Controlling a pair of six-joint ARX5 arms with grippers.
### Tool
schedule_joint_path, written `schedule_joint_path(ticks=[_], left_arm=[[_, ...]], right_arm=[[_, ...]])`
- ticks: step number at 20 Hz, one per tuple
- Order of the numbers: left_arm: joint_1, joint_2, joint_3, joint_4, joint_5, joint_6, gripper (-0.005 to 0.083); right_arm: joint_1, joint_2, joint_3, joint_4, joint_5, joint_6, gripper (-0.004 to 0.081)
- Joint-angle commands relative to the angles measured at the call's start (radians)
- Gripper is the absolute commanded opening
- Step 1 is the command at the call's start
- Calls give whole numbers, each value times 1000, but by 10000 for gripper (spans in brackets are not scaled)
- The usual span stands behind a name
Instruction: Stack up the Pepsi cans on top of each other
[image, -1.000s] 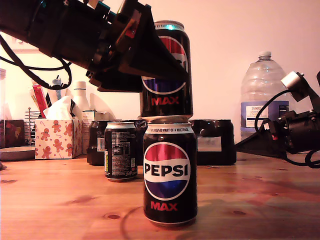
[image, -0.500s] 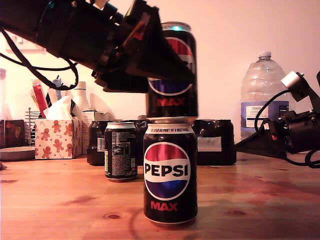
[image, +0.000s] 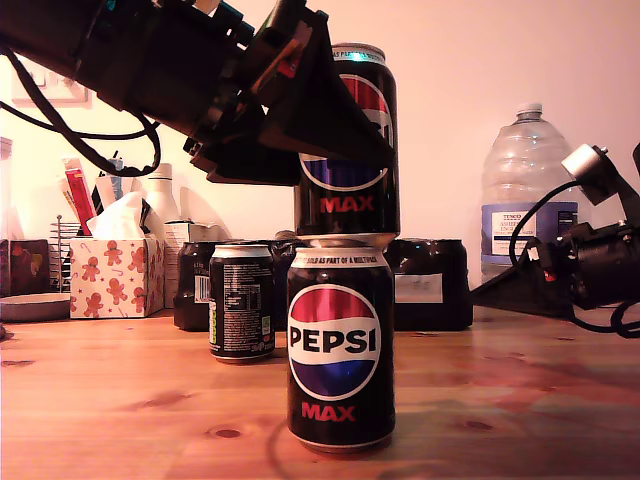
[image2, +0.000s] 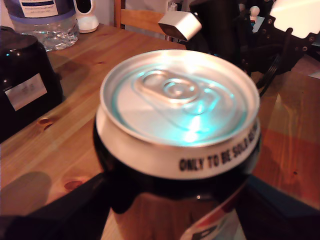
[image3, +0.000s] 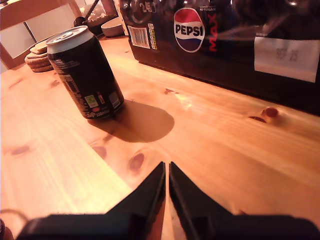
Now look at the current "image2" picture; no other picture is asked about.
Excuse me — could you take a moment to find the pale grey wrist camera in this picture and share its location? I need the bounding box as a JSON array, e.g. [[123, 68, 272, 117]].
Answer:
[[157, 11, 202, 41]]

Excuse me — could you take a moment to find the large clear water bottle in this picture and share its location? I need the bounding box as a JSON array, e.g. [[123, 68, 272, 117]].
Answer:
[[2, 0, 81, 52]]

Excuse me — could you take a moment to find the wooden chair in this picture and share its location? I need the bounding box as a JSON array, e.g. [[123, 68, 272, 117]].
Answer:
[[114, 0, 176, 41]]

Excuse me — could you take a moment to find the black cable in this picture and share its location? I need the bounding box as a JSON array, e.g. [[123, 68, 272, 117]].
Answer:
[[256, 53, 285, 97]]

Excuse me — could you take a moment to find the shrink-wrapped Pepsi Max can pack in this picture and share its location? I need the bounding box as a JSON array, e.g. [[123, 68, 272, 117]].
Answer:
[[0, 26, 64, 144]]

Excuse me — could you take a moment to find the black Pepsi Max can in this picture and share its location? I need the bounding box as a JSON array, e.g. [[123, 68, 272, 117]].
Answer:
[[92, 49, 261, 240]]

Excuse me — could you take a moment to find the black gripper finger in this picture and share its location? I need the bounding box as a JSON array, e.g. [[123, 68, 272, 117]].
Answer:
[[29, 172, 113, 240], [236, 174, 320, 240]]

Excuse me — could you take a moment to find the small white round camera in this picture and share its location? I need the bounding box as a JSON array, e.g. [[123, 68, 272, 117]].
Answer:
[[73, 0, 100, 34]]

